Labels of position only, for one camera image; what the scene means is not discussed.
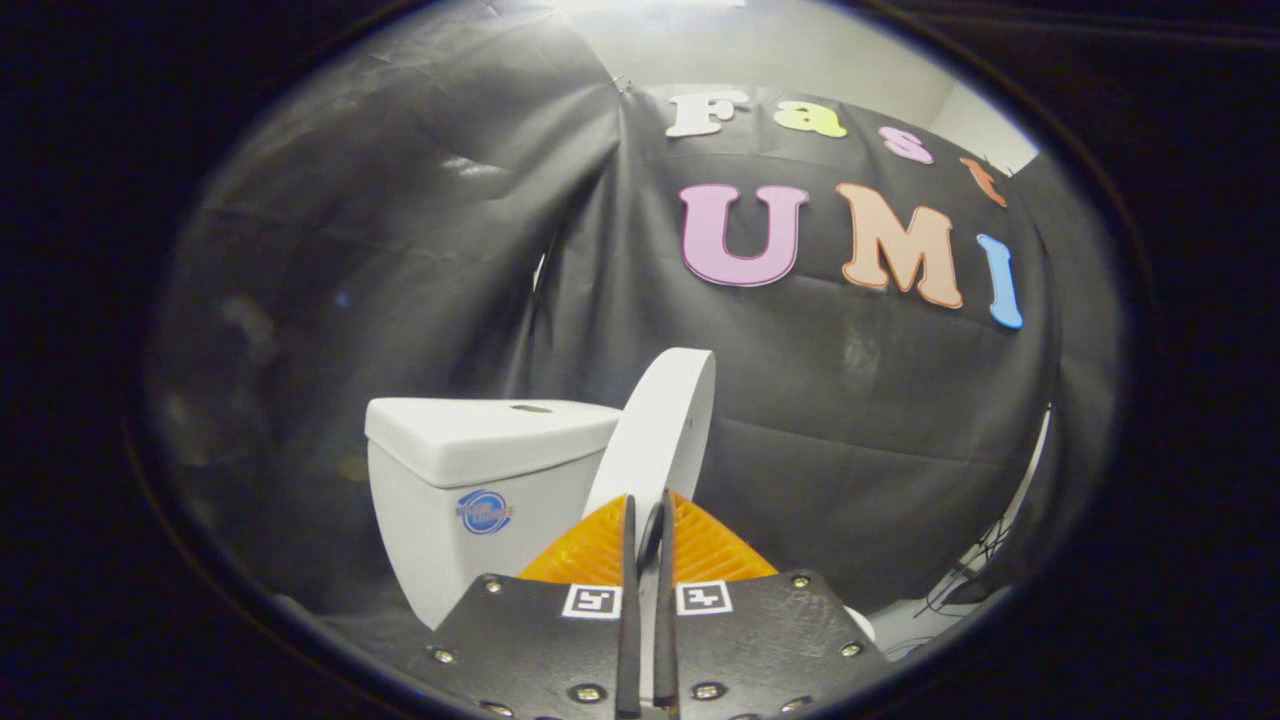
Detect black backdrop cloth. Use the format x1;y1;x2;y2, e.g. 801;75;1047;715
140;0;1123;641

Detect white toilet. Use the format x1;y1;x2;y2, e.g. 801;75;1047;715
365;397;876;641

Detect black floor cables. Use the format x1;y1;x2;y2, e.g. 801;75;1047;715
912;515;1013;619

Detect white toilet lid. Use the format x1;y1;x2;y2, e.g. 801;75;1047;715
583;348;717;536

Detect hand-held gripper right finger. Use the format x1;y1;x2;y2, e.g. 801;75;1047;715
655;488;891;719

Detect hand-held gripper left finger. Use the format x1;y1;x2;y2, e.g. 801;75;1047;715
425;492;643;720

